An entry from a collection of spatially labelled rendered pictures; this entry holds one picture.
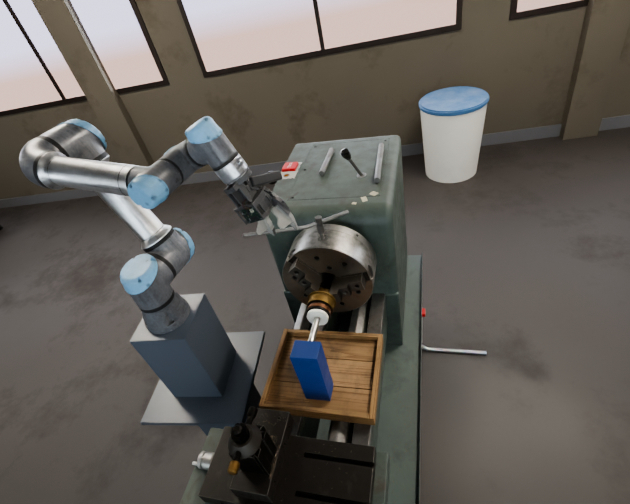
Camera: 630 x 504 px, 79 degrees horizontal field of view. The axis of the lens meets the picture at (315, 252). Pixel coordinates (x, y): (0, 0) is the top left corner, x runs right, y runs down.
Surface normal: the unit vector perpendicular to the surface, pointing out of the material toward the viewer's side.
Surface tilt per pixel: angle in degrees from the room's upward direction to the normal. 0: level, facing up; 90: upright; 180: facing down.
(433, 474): 0
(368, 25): 90
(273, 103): 90
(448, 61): 90
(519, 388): 0
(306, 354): 0
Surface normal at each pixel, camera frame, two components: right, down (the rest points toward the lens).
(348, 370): -0.19, -0.75
